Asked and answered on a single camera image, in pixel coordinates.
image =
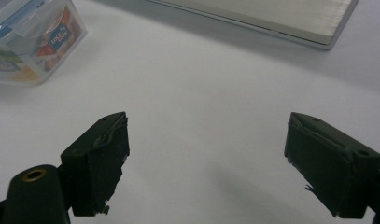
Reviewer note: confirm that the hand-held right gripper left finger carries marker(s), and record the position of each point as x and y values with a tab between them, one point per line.
94	161

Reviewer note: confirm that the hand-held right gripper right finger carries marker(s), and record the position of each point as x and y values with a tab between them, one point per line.
327	165

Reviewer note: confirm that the clear plastic food container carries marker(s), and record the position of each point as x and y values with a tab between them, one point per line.
29	39

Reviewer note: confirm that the silver laptop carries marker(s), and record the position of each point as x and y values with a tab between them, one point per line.
271	17

